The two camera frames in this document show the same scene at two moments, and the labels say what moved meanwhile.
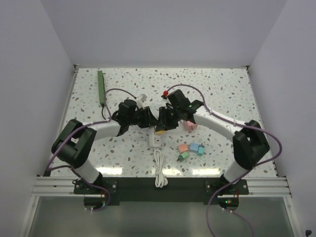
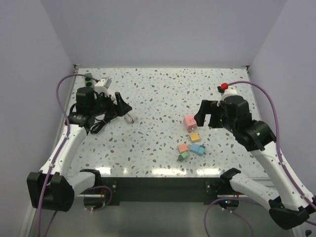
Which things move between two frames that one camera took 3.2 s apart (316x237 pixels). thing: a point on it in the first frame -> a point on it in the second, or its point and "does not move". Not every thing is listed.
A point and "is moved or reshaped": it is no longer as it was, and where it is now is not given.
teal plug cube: [201, 149] does not move
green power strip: [101, 90] is moved or reshaped
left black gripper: [148, 119] -> [119, 109]
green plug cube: [183, 156] does not move
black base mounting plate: [178, 190] does not move
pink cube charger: [189, 126] does not move
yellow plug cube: [160, 132] -> [194, 137]
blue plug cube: [194, 146] does not move
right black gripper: [163, 112] -> [208, 106]
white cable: [161, 180] is moved or reshaped
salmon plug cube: [183, 147] does not move
